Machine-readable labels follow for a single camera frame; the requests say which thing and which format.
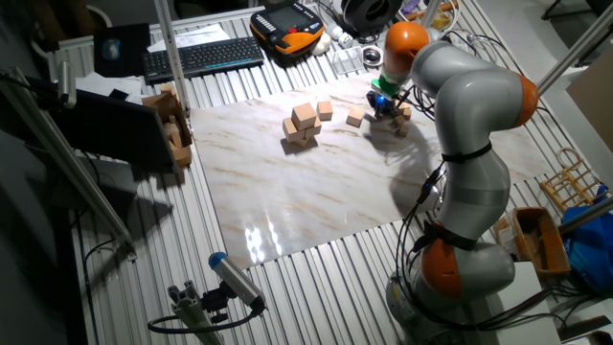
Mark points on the grey camera with blue end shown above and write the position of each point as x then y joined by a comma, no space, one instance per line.
237,280

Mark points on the marble pattern mat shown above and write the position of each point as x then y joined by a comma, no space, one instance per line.
311,201

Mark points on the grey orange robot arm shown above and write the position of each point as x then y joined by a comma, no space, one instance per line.
479,96

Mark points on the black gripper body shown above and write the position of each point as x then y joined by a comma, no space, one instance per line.
383,99

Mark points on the brown cardboard board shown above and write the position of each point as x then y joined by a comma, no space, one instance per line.
594,105

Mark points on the grey frame-mounted device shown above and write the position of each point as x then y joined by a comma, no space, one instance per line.
66,84

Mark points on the aluminium frame profile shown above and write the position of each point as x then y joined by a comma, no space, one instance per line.
584,43
96,201
584,218
171,52

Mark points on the cardboard box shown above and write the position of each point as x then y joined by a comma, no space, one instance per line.
163,104

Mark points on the wooden slat rack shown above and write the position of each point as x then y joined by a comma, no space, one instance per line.
565,184

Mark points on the wooden block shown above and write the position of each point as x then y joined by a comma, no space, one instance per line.
167,89
183,155
172,134

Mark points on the black mouse pad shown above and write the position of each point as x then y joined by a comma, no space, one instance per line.
129,52

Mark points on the black filament spool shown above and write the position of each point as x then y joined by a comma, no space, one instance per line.
369,14

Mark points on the white pedestal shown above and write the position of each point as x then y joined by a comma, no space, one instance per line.
527,306

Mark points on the white paper sheet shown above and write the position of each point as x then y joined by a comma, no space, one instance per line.
201,36

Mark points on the black keyboard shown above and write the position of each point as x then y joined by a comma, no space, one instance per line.
201,60

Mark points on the white egg-shaped object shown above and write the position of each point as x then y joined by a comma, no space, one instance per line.
322,44

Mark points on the grey computer mouse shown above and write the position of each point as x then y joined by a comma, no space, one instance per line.
111,49

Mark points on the black camera clamp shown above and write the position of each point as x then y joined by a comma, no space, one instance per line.
215,302

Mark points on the white plug adapter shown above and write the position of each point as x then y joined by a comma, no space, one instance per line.
337,33

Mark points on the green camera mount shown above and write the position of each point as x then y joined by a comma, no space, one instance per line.
385,87

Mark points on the short aluminium profile stand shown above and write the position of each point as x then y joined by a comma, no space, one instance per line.
191,316

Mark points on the white paper stack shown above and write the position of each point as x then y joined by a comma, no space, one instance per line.
96,84

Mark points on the orange black teach pendant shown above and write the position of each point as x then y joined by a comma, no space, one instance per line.
287,29

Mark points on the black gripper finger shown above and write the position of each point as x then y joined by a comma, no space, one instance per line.
392,113
372,110

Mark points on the black monitor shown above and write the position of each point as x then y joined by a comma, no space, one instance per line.
120,129

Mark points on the blue bag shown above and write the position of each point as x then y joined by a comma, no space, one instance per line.
589,259

